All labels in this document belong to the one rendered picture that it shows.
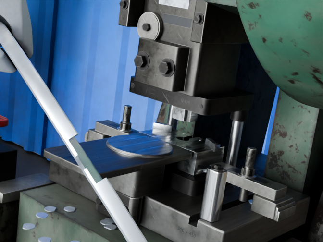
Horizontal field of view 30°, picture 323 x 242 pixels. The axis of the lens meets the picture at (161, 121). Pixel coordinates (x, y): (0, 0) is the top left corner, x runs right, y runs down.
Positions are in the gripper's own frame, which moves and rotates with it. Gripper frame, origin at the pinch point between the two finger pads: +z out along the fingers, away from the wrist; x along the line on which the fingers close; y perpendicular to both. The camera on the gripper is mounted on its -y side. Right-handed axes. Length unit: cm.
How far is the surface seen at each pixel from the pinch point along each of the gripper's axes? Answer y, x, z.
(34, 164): 249, -6, 153
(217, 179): 34, -17, 53
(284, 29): 13.5, -27.6, 25.5
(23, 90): 278, -32, 130
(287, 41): 14.0, -27.6, 27.4
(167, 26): 54, -32, 37
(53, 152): 52, -2, 38
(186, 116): 53, -25, 55
